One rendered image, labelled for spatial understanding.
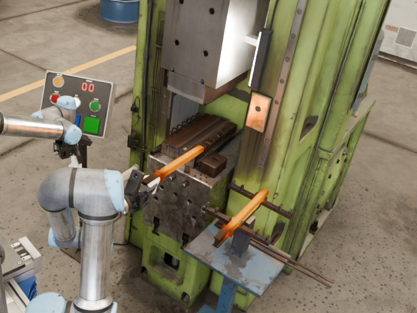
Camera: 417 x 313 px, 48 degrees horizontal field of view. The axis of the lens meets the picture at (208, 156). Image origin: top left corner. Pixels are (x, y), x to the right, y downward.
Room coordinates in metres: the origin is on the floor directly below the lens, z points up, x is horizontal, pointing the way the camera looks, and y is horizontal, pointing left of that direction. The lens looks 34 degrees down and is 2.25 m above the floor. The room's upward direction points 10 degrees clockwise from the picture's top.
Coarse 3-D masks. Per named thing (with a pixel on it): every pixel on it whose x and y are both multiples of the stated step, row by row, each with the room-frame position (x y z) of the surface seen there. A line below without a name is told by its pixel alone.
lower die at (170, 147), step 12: (204, 120) 2.23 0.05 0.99; (216, 120) 2.23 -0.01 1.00; (228, 120) 2.26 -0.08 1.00; (180, 132) 2.08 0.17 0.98; (192, 132) 2.09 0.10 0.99; (216, 132) 2.12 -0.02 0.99; (228, 132) 2.17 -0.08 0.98; (168, 144) 1.95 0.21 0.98; (180, 144) 1.95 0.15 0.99; (204, 144) 1.99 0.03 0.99; (216, 144) 2.06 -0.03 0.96
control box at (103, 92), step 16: (48, 80) 2.06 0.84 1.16; (64, 80) 2.07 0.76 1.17; (80, 80) 2.07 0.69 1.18; (96, 80) 2.08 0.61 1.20; (48, 96) 2.02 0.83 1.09; (80, 96) 2.03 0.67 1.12; (96, 96) 2.04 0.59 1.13; (112, 96) 2.07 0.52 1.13; (80, 112) 1.99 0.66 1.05; (96, 112) 2.00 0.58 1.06; (80, 128) 1.95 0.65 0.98
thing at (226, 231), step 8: (264, 192) 1.66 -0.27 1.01; (256, 200) 1.59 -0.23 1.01; (248, 208) 1.53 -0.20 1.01; (240, 216) 1.47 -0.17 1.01; (224, 224) 1.40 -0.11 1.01; (232, 224) 1.41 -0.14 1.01; (224, 232) 1.35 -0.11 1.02; (232, 232) 1.37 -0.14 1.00; (216, 240) 1.31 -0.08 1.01; (224, 240) 1.34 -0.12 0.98
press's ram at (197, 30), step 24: (168, 0) 1.98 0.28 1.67; (192, 0) 1.93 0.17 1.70; (216, 0) 1.88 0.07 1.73; (240, 0) 1.93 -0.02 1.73; (264, 0) 2.14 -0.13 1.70; (168, 24) 1.97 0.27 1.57; (192, 24) 1.92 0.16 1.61; (216, 24) 1.87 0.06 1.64; (240, 24) 1.96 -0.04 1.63; (264, 24) 2.19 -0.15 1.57; (168, 48) 1.97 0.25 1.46; (192, 48) 1.91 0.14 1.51; (216, 48) 1.86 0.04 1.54; (240, 48) 2.00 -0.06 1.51; (192, 72) 1.91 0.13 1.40; (216, 72) 1.85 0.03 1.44; (240, 72) 2.05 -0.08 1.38
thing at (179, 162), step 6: (192, 150) 1.71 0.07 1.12; (198, 150) 1.72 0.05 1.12; (180, 156) 1.64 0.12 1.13; (186, 156) 1.65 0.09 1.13; (192, 156) 1.68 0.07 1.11; (174, 162) 1.59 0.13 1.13; (180, 162) 1.60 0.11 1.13; (186, 162) 1.64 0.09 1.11; (162, 168) 1.53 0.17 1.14; (168, 168) 1.53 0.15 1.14; (174, 168) 1.56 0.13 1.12; (156, 174) 1.47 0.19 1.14; (162, 174) 1.48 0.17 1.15; (168, 174) 1.52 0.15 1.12; (144, 180) 1.41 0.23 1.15; (150, 180) 1.42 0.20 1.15; (162, 180) 1.47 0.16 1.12
